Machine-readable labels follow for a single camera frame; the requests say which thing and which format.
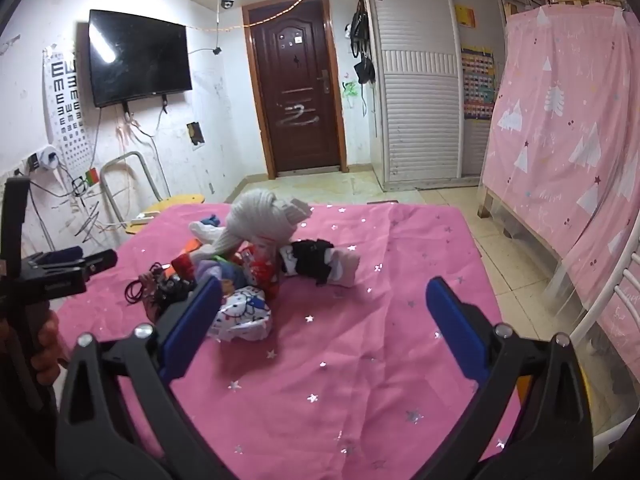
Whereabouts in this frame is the black device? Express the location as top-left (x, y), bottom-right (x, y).
top-left (150, 274), bottom-right (198, 321)

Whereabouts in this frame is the person's left hand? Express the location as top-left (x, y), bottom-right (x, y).
top-left (29, 309), bottom-right (68, 386)

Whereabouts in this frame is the yellow seat metal chair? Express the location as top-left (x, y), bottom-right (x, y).
top-left (100, 151), bottom-right (206, 235)

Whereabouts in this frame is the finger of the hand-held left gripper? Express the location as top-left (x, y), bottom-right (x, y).
top-left (81, 249), bottom-right (119, 277)
top-left (29, 247), bottom-right (85, 267)

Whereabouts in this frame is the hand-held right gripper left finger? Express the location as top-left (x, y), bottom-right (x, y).
top-left (54, 275), bottom-right (236, 480)

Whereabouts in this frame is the white wall charger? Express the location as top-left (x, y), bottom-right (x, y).
top-left (27, 145), bottom-right (61, 171)

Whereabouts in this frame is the wall television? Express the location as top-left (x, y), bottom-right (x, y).
top-left (88, 9), bottom-right (194, 108)

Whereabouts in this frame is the black strap bag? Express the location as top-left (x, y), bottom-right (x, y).
top-left (349, 0), bottom-right (371, 59)

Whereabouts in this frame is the pink tree print curtain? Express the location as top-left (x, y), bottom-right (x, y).
top-left (481, 2), bottom-right (640, 377)

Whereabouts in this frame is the eye chart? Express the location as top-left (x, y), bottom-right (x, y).
top-left (42, 45), bottom-right (97, 172)

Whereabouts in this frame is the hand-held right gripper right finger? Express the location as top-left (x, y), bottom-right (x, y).
top-left (415, 275), bottom-right (594, 480)

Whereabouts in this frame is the black and white plush toy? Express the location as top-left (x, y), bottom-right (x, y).
top-left (279, 239), bottom-right (362, 288)

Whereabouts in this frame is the knitted plush toy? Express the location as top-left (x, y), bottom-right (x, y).
top-left (210, 189), bottom-right (313, 263)

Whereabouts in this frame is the string light cable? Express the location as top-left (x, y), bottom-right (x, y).
top-left (190, 0), bottom-right (322, 32)

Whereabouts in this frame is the small black bag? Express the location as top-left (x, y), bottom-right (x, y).
top-left (353, 57), bottom-right (376, 85)

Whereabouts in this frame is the white metal chair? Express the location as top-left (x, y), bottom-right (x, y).
top-left (569, 244), bottom-right (640, 453)

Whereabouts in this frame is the pink star tablecloth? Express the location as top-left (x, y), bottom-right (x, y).
top-left (55, 202), bottom-right (523, 480)

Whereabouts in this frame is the white louvred wardrobe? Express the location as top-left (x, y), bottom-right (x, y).
top-left (362, 0), bottom-right (512, 192)

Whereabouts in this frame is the brown door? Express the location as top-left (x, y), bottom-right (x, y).
top-left (242, 0), bottom-right (349, 179)

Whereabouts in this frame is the cartoon printed white bag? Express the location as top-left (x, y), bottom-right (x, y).
top-left (210, 285), bottom-right (273, 343)

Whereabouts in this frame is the colourful chart poster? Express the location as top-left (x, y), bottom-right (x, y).
top-left (460, 47), bottom-right (497, 122)

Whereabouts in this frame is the black cable bundle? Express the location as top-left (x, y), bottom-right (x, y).
top-left (125, 262), bottom-right (168, 307)

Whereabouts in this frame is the red printed plastic bag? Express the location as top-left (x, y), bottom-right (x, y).
top-left (239, 242), bottom-right (281, 302)

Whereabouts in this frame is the white sock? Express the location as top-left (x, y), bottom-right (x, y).
top-left (189, 220), bottom-right (227, 247)

